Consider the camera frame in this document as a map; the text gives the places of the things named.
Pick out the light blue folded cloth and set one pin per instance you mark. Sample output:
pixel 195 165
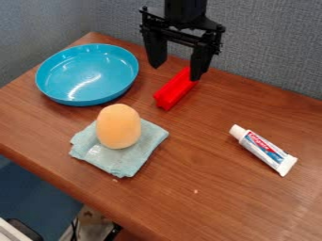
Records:
pixel 121 162

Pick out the blue plastic plate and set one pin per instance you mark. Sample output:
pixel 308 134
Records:
pixel 88 75

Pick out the white toothpaste tube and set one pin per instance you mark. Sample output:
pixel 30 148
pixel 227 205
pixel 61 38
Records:
pixel 280 160

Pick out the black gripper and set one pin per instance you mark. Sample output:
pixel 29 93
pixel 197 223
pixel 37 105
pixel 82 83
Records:
pixel 181 22

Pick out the orange egg-shaped sponge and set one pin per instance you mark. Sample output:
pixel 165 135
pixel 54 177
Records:
pixel 118 126

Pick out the red plastic block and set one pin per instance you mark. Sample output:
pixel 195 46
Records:
pixel 175 89

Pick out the objects under table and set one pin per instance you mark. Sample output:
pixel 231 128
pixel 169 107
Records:
pixel 90 226

